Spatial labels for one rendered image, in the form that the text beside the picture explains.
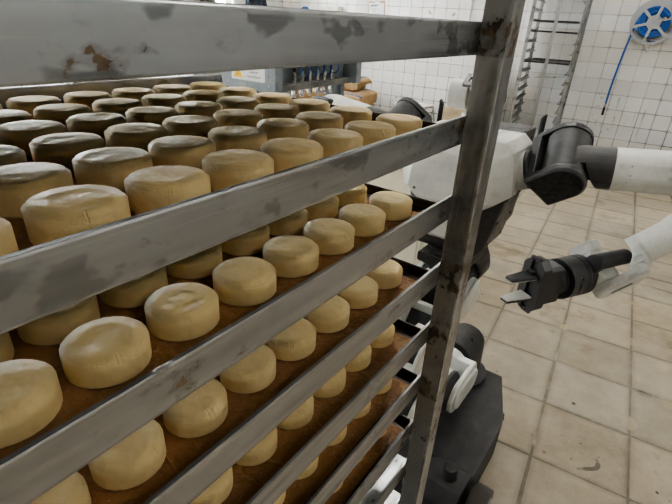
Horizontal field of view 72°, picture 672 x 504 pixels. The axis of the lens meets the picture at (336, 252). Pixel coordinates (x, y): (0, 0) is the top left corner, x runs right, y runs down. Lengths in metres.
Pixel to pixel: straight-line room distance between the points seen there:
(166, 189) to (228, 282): 0.10
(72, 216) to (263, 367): 0.22
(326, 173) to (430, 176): 0.82
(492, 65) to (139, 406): 0.43
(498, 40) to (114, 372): 0.44
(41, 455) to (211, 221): 0.13
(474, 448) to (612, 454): 0.60
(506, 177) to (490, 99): 0.59
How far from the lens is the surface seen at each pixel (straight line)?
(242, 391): 0.42
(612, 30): 5.95
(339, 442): 0.62
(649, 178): 1.12
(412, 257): 2.17
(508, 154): 1.09
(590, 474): 1.94
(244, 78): 2.26
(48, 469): 0.27
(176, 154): 0.36
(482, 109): 0.52
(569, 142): 1.14
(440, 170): 1.12
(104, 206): 0.26
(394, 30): 0.37
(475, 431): 1.66
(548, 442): 1.97
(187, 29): 0.24
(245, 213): 0.27
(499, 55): 0.52
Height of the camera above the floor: 1.33
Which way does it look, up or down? 27 degrees down
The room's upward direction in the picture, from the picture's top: 3 degrees clockwise
